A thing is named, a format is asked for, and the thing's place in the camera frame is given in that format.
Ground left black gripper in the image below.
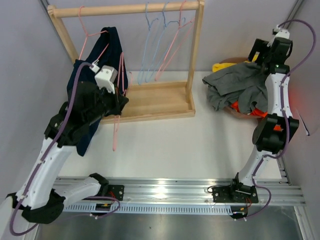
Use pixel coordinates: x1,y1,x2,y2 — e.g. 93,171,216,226
84,82,129,125

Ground pink hanger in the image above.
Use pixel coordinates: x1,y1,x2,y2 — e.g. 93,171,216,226
154,0,195,81
111,52,126,153
78,6,109,66

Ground blue hanger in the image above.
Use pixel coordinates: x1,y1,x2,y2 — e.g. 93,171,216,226
137,1,158,85
143,1,179,83

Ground grey shorts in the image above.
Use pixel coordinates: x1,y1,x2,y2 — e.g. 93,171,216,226
202,62,268,113

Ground yellow shorts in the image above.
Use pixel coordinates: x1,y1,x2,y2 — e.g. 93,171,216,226
212,58,249,73

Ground orange shorts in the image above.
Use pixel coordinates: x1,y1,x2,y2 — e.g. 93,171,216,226
229,101,268,119

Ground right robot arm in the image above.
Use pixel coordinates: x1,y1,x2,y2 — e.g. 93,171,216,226
228,36,299,203

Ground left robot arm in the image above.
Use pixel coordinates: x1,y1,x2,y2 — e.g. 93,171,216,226
8,81,129,224

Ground navy blue shorts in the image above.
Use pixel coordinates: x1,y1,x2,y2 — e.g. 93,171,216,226
66,26,129,157

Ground wooden clothes rack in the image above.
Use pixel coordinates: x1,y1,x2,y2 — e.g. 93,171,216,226
47,0,206,124

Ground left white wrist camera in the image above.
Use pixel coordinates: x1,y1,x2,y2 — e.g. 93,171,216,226
89,64,118,94

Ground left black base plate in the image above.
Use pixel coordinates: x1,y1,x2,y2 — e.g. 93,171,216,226
95,184,125,201

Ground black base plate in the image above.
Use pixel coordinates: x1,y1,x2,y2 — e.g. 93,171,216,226
207,186,259,204
95,184,125,201

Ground aluminium mounting rail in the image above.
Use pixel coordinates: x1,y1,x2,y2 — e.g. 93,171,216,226
49,177,307,207

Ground slotted grey cable duct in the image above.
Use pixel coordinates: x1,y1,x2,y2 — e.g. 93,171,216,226
64,202,233,216

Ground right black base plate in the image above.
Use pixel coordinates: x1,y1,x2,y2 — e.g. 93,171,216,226
207,186,259,204

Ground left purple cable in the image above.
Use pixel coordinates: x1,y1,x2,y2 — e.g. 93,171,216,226
9,62,94,237

